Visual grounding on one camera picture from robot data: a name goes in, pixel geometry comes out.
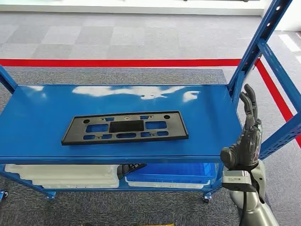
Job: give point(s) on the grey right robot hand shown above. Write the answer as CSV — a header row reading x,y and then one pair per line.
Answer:
x,y
250,143

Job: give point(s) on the black plastic panel part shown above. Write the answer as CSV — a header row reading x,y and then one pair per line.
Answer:
x,y
75,129

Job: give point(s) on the small black plastic part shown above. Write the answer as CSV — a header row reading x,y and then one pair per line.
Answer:
x,y
124,170

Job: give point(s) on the blue metal shelf rack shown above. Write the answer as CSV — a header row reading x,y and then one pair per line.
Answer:
x,y
47,124

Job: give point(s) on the blue plastic crate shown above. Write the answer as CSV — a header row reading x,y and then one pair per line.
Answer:
x,y
169,173

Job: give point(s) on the white plastic tray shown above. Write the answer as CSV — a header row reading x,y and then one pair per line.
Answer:
x,y
164,186
59,174

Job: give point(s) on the red floor tape line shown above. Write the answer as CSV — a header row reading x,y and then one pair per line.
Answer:
x,y
93,63

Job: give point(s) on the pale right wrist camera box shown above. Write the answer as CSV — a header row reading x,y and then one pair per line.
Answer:
x,y
234,180

